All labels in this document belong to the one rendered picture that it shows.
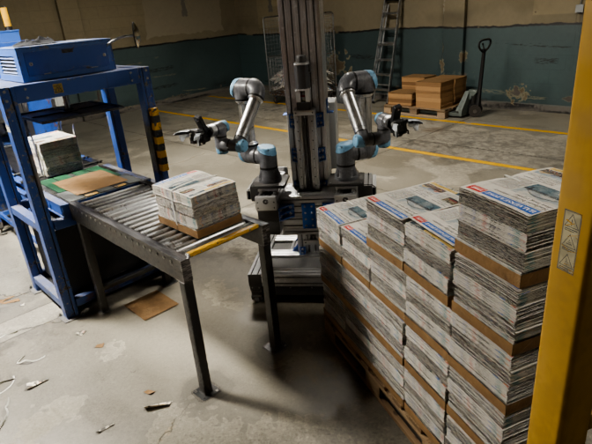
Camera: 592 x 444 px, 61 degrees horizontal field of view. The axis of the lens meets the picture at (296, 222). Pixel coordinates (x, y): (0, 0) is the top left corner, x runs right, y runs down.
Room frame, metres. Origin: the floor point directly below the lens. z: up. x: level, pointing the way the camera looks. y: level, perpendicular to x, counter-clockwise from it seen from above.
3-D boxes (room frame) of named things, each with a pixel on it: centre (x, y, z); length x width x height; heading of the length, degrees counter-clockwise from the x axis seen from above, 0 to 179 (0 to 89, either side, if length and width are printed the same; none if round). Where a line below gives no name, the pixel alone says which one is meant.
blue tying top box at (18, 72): (3.54, 1.48, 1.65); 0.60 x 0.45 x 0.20; 132
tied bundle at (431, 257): (1.69, -0.63, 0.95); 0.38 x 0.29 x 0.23; 108
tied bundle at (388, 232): (1.97, -0.53, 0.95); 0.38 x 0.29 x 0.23; 111
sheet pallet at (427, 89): (8.74, -2.41, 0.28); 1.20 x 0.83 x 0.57; 42
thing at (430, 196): (1.96, -0.52, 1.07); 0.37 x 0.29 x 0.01; 111
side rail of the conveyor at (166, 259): (2.62, 0.98, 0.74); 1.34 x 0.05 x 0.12; 42
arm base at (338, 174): (3.06, -0.34, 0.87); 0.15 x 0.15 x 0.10
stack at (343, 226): (2.09, -0.49, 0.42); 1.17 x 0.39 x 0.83; 20
